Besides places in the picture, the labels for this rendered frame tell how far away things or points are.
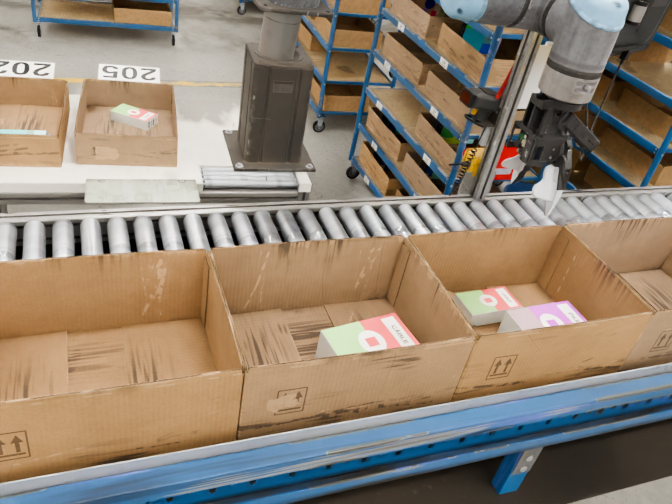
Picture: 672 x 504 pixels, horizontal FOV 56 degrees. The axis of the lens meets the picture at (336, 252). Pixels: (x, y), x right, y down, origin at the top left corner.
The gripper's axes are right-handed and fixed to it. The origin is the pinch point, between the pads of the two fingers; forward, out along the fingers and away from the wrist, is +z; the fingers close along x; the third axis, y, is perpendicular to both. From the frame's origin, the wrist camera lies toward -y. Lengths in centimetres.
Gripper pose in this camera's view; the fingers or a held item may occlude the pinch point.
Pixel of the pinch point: (533, 195)
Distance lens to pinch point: 125.0
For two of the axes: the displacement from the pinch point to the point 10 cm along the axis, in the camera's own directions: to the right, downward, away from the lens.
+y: -9.3, 0.8, -3.6
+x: 3.3, 6.0, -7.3
